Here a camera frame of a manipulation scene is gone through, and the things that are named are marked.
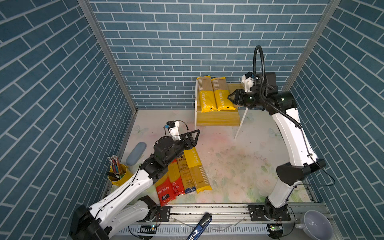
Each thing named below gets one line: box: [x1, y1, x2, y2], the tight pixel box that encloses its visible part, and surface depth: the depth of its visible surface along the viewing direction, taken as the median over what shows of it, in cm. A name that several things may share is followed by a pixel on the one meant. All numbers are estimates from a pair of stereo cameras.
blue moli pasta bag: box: [176, 152, 197, 194], surface depth 86 cm
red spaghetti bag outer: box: [154, 169, 176, 207], surface depth 80 cm
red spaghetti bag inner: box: [167, 159, 185, 198], surface depth 84 cm
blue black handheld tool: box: [186, 212, 213, 240], surface depth 68 cm
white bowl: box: [294, 209, 334, 240], surface depth 69 cm
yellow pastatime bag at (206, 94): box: [196, 75, 218, 113], surface depth 81 cm
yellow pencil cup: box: [107, 163, 133, 186], surface depth 79 cm
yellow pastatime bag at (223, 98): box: [211, 76, 236, 112], surface depth 82 cm
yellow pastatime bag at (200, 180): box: [183, 147, 213, 194], surface depth 87 cm
